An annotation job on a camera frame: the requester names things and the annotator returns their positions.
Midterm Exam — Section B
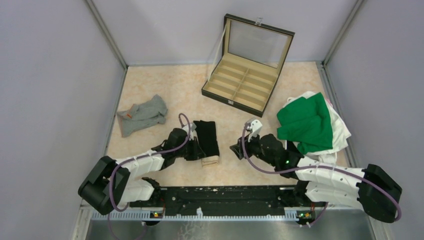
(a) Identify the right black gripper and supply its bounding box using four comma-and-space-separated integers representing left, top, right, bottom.
230, 129, 277, 167

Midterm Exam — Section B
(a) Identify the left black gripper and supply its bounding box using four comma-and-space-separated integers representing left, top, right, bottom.
174, 136, 206, 161

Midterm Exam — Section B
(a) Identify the black underwear with beige waistband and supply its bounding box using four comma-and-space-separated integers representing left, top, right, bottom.
193, 120, 221, 168

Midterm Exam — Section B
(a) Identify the black leather compartment box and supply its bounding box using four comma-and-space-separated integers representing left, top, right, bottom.
201, 13, 295, 118

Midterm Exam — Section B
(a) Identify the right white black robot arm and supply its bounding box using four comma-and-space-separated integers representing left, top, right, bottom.
229, 134, 403, 223

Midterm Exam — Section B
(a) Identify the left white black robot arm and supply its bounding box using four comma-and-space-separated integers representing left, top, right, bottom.
77, 127, 205, 215

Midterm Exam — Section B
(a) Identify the grey striped underwear orange trim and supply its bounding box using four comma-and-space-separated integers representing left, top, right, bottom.
116, 94, 168, 138

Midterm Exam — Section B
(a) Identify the green cloth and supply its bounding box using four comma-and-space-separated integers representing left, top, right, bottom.
276, 92, 333, 154

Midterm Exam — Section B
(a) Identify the white cloth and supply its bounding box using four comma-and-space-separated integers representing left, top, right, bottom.
276, 91, 352, 164

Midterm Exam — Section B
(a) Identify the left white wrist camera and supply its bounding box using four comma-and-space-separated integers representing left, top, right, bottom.
183, 122, 197, 141

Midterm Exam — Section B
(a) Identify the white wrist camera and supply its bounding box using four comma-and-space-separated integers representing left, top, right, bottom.
183, 122, 197, 141
246, 118, 263, 142

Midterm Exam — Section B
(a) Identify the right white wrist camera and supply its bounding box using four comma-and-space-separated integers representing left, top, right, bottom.
246, 118, 263, 142

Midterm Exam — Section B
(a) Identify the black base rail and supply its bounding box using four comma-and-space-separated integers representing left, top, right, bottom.
129, 185, 325, 217

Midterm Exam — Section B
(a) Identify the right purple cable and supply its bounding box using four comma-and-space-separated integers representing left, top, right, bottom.
241, 125, 402, 228

